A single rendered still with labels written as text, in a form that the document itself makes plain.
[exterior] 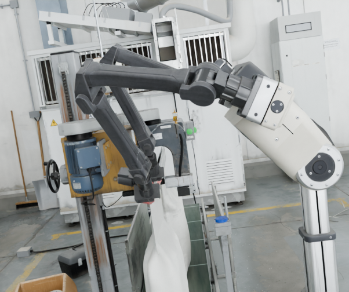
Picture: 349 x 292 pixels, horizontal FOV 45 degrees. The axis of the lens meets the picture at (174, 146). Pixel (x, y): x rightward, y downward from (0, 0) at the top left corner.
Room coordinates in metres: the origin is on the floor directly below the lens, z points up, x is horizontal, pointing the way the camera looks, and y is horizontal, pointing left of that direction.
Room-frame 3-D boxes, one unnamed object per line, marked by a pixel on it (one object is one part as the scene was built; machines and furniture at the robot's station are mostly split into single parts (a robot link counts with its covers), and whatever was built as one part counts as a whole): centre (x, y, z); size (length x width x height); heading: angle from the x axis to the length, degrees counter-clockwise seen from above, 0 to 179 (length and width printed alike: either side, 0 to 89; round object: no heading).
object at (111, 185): (2.22, 0.40, 1.18); 0.34 x 0.25 x 0.31; 88
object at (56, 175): (2.21, 0.66, 1.13); 0.18 x 0.11 x 0.18; 178
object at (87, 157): (1.88, 0.39, 1.25); 0.10 x 0.08 x 0.12; 113
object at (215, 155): (5.38, 0.33, 1.05); 2.28 x 1.16 x 2.09; 88
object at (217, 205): (2.68, -0.23, 0.54); 1.05 x 0.02 x 0.41; 178
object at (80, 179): (1.98, 0.44, 1.21); 0.15 x 0.15 x 0.25
